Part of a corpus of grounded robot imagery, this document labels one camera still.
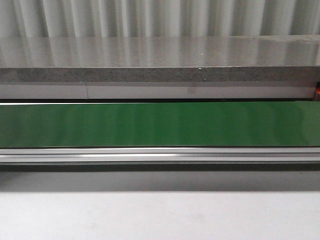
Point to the green conveyor belt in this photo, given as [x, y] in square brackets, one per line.
[160, 136]

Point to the grey speckled stone counter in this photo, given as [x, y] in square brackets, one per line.
[223, 68]

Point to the red plastic tray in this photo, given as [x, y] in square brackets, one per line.
[317, 93]

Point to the white corrugated curtain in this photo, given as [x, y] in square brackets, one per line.
[158, 18]

